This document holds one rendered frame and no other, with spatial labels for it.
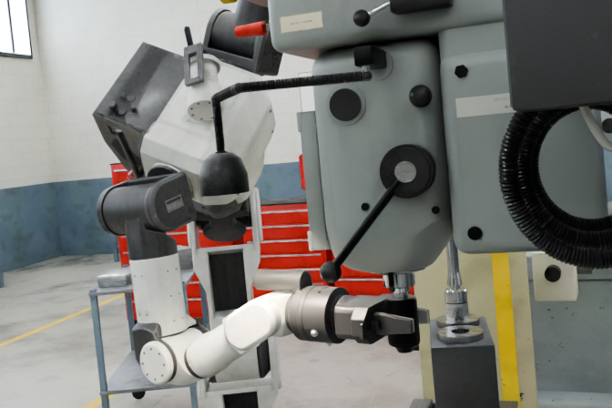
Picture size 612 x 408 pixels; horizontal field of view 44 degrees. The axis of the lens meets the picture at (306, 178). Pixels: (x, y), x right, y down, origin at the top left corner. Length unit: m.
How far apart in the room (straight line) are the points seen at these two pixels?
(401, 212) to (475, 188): 0.11
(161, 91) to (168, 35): 10.06
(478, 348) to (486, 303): 1.42
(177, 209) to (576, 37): 0.88
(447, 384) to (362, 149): 0.63
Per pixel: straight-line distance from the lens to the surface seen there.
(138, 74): 1.56
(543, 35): 0.72
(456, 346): 1.49
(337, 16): 1.01
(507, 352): 2.94
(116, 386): 4.20
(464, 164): 0.97
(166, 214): 1.38
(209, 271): 1.78
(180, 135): 1.45
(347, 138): 1.02
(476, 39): 0.98
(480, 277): 2.88
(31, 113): 12.45
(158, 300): 1.40
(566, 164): 0.96
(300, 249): 6.09
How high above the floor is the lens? 1.51
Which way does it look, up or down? 3 degrees down
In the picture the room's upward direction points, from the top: 5 degrees counter-clockwise
